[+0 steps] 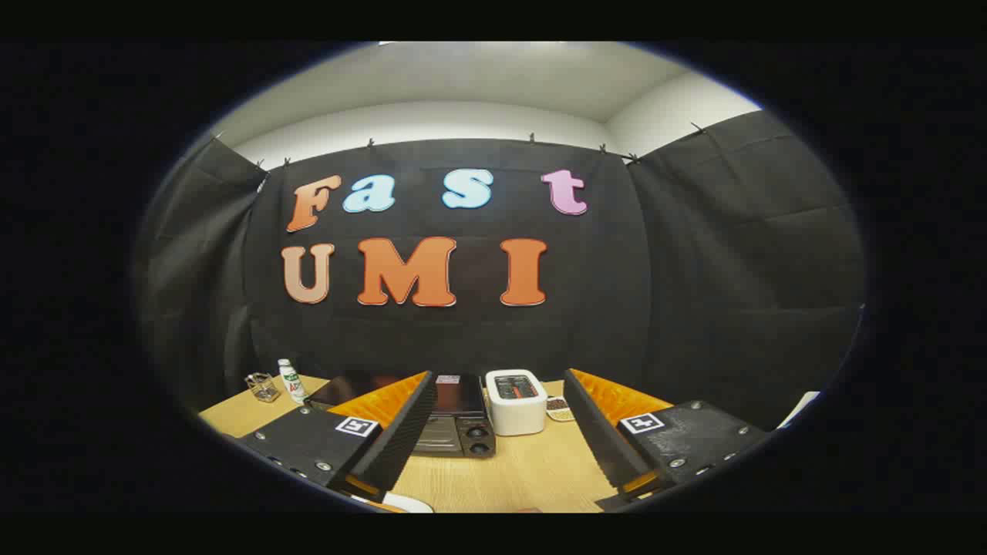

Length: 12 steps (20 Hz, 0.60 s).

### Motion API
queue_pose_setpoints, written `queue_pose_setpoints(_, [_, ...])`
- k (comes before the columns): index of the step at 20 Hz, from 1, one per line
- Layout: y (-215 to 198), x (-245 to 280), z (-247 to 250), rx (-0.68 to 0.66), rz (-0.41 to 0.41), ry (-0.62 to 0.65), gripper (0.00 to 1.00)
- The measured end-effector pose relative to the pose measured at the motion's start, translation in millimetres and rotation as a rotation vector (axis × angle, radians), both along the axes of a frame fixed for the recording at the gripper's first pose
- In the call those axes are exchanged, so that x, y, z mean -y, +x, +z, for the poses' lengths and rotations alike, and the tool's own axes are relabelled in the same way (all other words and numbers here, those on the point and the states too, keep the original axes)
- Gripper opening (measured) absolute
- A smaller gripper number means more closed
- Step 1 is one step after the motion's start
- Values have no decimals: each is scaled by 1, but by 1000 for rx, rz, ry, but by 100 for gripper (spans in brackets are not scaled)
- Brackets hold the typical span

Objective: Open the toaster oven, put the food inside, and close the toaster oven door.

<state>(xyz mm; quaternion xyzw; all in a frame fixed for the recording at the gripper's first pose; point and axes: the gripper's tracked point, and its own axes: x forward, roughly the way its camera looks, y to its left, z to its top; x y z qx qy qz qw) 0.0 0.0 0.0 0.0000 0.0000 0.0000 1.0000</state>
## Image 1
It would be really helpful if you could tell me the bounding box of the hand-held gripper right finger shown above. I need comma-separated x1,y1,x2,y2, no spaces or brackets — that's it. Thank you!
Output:
563,368,772,513

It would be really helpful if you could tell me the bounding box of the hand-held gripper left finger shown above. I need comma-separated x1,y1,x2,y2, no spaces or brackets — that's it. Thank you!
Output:
237,370,439,503

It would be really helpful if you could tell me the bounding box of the black toaster oven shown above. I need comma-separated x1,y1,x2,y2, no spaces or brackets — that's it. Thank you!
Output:
305,372,497,460

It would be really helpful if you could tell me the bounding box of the white pop-up toaster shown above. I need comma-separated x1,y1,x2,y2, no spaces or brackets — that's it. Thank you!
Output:
484,369,549,437

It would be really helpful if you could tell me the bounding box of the white rectangular plate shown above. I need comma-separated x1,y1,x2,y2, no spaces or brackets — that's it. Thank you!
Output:
351,492,435,513

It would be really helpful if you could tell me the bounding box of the white bottle green label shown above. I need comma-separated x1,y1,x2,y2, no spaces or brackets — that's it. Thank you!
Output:
278,358,310,405

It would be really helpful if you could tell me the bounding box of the wire mesh holder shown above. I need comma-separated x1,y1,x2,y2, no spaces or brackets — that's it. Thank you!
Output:
245,372,281,403

